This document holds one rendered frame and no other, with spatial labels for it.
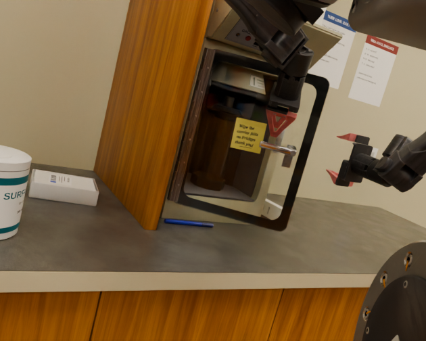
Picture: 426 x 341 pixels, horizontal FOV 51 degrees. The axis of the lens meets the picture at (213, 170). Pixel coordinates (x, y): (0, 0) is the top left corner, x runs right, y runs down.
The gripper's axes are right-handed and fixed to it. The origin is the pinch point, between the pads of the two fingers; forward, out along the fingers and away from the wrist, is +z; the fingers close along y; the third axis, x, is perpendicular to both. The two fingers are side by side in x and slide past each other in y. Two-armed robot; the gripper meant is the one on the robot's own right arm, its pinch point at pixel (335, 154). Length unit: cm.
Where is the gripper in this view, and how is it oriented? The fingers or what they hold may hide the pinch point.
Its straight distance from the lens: 128.6
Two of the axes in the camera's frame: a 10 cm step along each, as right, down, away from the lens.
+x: -8.5, -1.1, -5.1
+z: -4.6, -3.0, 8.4
